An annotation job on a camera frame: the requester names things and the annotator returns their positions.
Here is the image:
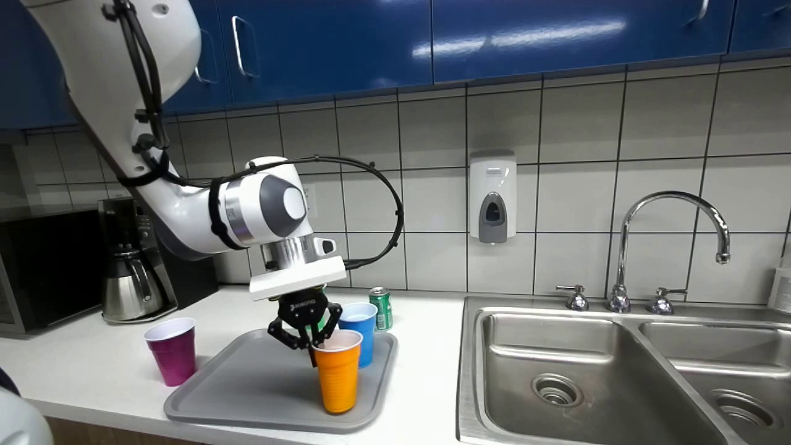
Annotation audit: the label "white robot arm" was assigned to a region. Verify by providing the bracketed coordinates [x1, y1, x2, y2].
[20, 0, 347, 350]

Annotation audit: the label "steel coffee carafe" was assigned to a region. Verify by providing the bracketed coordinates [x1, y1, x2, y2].
[105, 249, 163, 324]

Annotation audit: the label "orange plastic cup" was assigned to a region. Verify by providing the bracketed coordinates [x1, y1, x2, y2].
[313, 328, 363, 416]

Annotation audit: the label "blue upper cabinets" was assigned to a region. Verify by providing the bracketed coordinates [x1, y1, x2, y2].
[0, 0, 791, 133]

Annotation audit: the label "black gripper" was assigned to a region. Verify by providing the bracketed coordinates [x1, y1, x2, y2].
[268, 286, 343, 368]

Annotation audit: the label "white soap dispenser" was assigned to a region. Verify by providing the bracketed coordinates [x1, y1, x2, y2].
[467, 151, 518, 245]

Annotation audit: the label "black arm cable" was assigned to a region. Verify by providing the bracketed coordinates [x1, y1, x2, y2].
[102, 0, 409, 273]

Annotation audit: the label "black steel coffee maker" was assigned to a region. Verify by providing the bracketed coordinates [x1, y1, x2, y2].
[100, 197, 221, 324]

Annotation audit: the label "stainless steel double sink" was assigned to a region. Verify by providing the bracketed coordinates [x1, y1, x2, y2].
[457, 300, 791, 445]

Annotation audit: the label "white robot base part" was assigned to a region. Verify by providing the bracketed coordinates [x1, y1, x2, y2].
[0, 368, 54, 445]

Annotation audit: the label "green soda can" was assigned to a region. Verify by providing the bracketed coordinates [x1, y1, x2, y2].
[368, 286, 393, 332]

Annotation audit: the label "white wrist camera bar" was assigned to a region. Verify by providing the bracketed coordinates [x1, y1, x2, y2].
[248, 234, 347, 300]

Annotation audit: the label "blue plastic cup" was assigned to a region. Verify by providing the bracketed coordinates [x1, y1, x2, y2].
[340, 302, 378, 368]

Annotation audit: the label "grey plastic tray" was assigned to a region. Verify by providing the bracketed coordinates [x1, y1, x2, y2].
[163, 328, 398, 432]

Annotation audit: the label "chrome sink faucet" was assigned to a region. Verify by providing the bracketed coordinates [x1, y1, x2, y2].
[555, 188, 734, 316]

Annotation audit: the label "purple plastic cup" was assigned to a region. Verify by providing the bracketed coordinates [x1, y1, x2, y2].
[143, 316, 198, 386]

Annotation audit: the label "black microwave oven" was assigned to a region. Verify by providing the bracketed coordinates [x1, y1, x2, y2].
[0, 209, 107, 337]

